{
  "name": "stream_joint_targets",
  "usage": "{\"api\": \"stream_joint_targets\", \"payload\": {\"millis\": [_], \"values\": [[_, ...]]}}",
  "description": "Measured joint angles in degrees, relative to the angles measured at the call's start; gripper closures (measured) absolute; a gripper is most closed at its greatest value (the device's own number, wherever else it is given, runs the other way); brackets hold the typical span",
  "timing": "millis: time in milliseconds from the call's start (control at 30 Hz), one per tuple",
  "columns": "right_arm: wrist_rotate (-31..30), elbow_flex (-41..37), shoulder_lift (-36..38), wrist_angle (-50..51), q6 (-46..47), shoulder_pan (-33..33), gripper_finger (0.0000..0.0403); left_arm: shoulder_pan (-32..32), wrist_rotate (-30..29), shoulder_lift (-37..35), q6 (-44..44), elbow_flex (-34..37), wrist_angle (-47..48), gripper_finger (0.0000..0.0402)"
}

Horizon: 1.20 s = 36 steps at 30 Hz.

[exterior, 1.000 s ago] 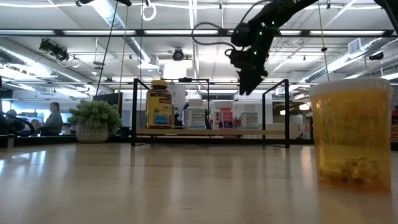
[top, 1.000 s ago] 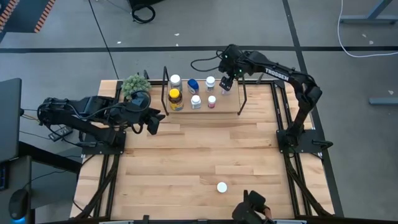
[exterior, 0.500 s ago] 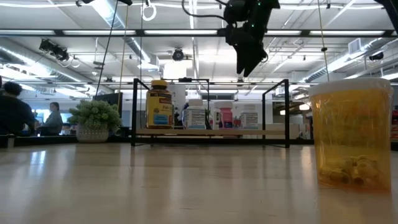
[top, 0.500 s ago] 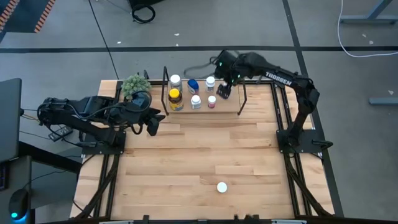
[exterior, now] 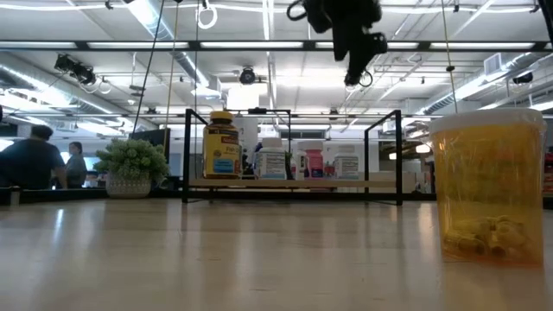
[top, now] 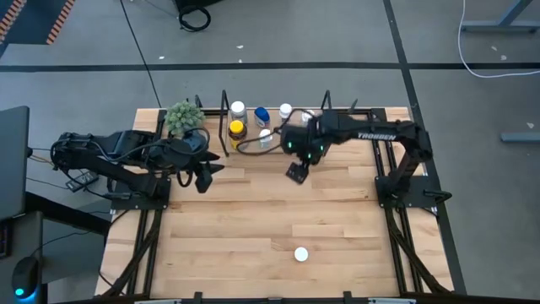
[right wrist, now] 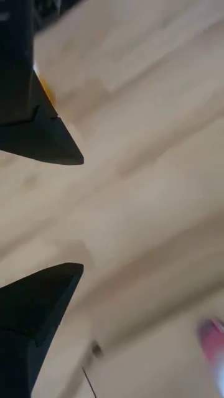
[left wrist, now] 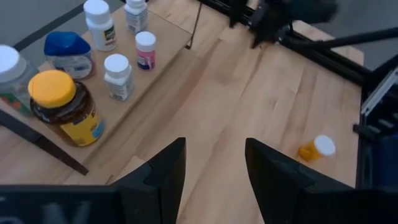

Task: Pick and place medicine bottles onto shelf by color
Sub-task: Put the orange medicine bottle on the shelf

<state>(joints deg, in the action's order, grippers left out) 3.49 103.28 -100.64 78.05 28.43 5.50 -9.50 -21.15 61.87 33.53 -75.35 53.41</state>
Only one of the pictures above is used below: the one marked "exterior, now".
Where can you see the white bottle with blue label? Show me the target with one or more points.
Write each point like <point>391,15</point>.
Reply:
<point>346,166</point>

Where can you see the pink bottle with white cap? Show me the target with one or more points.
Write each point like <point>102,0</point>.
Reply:
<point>315,164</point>

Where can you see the small white medicine bottle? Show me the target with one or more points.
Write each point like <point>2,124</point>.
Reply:
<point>301,166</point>

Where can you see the brown bottle with yellow cap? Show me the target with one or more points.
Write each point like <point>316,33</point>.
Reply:
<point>220,151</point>

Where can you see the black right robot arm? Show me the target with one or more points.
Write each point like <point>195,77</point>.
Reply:
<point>337,13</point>

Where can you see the black overhead rig beam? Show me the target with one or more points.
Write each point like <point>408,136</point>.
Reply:
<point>194,45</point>

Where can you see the orange pill vial white cap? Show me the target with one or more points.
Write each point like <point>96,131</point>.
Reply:
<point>488,185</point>

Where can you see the small green potted plant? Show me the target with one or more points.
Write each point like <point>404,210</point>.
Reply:
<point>129,162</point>

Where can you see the black ceiling-mounted device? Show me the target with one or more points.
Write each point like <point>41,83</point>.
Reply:
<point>75,69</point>

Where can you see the person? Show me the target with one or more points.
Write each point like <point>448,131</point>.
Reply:
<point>30,162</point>
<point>77,168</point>

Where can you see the black round overhead camera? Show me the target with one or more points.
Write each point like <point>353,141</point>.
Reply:
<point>247,76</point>

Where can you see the wooden shelf with black frame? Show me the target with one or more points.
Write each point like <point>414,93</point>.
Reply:
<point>302,183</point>

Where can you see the black aluminium table frame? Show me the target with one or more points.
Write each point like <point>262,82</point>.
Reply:
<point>65,195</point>

